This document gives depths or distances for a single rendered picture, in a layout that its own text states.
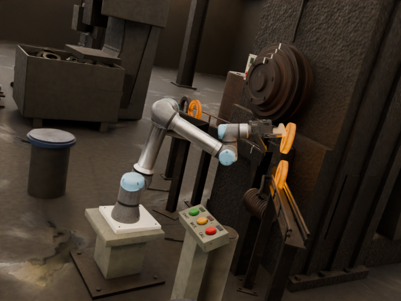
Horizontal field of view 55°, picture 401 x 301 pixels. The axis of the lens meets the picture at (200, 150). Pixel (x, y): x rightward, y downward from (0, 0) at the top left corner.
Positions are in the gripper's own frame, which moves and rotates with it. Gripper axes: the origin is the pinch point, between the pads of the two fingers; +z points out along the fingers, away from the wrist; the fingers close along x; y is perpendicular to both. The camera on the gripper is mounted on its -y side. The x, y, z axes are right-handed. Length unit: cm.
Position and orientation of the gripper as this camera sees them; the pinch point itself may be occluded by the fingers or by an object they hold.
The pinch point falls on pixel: (288, 134)
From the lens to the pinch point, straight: 198.6
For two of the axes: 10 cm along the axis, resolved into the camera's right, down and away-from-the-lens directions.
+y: -0.5, -9.6, -2.6
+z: 9.9, -0.1, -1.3
